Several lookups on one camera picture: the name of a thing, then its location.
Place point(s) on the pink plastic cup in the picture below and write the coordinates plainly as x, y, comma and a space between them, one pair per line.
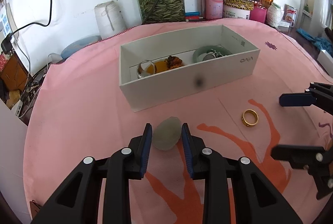
258, 15

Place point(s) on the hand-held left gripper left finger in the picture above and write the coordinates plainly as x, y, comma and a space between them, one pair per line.
145, 151

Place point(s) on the pale jade disc pendant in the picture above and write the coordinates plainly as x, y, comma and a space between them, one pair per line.
166, 135

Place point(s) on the black power plug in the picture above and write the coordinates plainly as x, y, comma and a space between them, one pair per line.
7, 44

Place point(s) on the blue flat case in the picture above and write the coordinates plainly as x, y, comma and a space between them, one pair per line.
192, 15

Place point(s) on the white can with yellow band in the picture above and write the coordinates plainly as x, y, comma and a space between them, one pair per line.
236, 11

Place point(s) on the white foam board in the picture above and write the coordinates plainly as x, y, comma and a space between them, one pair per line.
13, 161

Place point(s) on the yellow amber pendant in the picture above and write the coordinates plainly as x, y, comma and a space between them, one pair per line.
158, 67

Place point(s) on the white cardboard box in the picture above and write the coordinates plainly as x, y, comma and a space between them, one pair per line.
169, 88

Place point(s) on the white twine ball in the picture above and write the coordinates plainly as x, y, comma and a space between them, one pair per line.
274, 15

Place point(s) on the thick green jade bangle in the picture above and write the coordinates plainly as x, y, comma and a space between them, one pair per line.
198, 53

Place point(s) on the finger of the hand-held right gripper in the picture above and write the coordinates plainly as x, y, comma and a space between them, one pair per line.
295, 99
299, 155

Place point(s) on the pink tin pen holder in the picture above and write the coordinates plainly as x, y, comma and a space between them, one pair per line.
212, 2

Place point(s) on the red label tin can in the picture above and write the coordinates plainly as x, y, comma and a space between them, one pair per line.
290, 15

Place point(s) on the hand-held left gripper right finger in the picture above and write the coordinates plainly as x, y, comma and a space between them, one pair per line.
187, 151

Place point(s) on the brown wooden cabinet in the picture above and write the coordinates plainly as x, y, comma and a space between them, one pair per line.
14, 71

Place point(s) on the white thread spool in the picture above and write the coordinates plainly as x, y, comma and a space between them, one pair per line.
109, 19

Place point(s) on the small white carton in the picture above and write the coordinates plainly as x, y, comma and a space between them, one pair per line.
326, 58

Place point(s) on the white power strip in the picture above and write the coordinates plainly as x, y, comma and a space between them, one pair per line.
5, 20

